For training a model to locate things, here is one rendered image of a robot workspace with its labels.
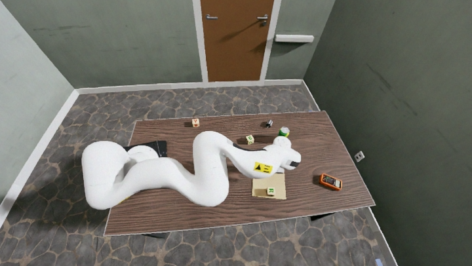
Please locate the beige mat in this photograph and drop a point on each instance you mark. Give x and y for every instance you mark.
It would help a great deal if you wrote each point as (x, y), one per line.
(276, 180)

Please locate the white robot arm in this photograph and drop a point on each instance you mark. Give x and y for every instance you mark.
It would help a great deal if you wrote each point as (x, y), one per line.
(104, 165)

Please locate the green drink can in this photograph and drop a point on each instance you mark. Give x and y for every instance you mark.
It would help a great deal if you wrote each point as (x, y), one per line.
(284, 131)

